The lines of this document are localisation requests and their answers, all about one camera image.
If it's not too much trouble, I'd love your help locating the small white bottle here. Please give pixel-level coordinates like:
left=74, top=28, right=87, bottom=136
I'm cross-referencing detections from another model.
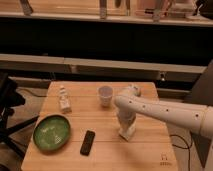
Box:
left=59, top=86, right=71, bottom=113

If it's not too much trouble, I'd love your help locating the green round plate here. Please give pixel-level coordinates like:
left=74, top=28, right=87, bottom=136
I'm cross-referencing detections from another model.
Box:
left=33, top=115, right=71, bottom=152

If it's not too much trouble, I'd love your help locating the translucent plastic cup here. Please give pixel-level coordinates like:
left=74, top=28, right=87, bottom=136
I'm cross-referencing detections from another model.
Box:
left=98, top=86, right=113, bottom=107

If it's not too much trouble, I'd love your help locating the black rectangular remote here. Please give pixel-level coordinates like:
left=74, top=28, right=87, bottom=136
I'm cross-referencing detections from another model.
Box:
left=80, top=130, right=95, bottom=156

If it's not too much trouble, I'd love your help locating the wooden shelf rail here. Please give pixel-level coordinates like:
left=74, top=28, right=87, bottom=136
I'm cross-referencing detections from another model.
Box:
left=0, top=53, right=206, bottom=83

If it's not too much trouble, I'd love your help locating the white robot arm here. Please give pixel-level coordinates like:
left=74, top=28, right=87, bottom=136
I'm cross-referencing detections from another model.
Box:
left=114, top=85, right=213, bottom=140

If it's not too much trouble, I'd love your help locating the black tripod stand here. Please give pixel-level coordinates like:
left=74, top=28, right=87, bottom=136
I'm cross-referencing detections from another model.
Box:
left=0, top=72, right=38, bottom=158

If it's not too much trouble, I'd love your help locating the black floor cable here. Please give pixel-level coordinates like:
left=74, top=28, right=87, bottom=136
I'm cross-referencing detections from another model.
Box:
left=169, top=133, right=194, bottom=171

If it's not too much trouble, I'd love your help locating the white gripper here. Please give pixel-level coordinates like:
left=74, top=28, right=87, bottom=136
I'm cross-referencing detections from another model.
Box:
left=117, top=110, right=136, bottom=133

